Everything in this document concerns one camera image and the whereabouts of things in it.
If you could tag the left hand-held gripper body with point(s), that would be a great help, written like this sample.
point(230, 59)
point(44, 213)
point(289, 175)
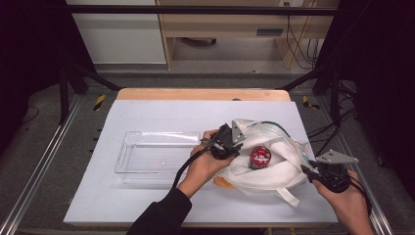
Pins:
point(225, 143)

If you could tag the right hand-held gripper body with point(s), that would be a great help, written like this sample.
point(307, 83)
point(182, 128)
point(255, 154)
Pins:
point(334, 173)

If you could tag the red lidded can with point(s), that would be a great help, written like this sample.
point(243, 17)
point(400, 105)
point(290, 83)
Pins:
point(260, 155)

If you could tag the white canvas tote bag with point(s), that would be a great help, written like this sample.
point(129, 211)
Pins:
point(277, 176)

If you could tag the clear plastic tray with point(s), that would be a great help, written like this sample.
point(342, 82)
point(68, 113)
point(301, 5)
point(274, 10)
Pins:
point(156, 156)

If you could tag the person's left hand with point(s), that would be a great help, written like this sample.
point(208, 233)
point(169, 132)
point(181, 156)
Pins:
point(202, 163)

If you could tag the person's right hand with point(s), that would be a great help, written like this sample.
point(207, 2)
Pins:
point(350, 209)

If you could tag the white table mat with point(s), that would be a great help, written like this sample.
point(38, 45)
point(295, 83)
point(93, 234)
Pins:
point(147, 202)

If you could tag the black curtain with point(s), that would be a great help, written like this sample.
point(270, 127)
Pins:
point(29, 49)
point(381, 81)

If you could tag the dark object under desk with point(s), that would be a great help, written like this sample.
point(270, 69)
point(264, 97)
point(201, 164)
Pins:
point(199, 41)

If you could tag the grey desk label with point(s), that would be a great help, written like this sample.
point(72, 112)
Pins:
point(269, 32)

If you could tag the wooden desk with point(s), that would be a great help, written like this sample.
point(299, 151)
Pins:
point(221, 23)

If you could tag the black horizontal bar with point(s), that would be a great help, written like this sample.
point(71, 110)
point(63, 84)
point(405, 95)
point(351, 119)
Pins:
point(195, 9)

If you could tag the white cabinet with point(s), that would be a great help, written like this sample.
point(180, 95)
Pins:
point(117, 39)

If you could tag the aluminium floor rail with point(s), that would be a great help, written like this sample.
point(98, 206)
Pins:
point(39, 166)
point(345, 143)

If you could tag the black metal stand frame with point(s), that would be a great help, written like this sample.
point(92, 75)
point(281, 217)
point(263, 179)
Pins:
point(335, 98)
point(64, 94)

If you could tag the white wall socket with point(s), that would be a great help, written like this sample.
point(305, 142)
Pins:
point(292, 3)

